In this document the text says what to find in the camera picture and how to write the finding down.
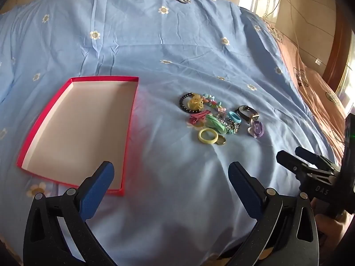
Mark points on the gold wristwatch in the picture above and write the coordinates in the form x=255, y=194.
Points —
x=251, y=115

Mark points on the person's right hand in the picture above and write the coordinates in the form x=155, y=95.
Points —
x=327, y=224

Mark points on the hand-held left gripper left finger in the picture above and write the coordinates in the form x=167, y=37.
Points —
x=97, y=189

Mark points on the orange printed blanket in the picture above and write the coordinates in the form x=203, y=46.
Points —
x=313, y=88

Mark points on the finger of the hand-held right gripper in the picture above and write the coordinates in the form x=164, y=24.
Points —
x=307, y=155
x=288, y=162

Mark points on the white wall socket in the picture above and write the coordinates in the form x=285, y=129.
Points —
x=318, y=61

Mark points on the red cardboard box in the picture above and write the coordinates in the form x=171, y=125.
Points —
x=77, y=130

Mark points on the blue floral bedsheet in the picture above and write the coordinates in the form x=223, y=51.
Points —
x=166, y=33

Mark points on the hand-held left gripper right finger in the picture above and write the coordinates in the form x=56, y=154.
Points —
x=245, y=189

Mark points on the pink hair clip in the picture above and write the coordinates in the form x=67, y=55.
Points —
x=198, y=116

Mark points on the yellow hair claw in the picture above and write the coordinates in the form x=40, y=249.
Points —
x=195, y=102

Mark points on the wooden door frame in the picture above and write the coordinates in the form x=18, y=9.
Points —
x=338, y=50

